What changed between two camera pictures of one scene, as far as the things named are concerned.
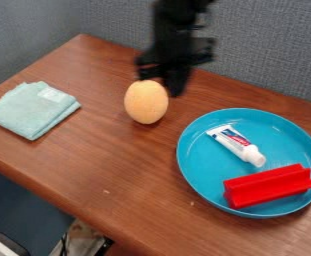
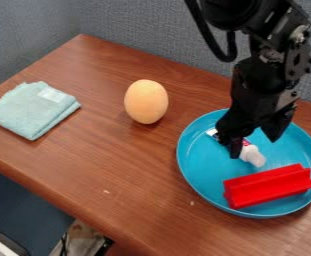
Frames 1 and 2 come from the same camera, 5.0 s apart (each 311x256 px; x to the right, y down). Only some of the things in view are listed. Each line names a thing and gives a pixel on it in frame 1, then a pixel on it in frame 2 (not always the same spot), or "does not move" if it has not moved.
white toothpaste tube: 239,144 does not move
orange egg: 146,101 does not move
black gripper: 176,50 -> 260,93
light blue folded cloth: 31,109 does not move
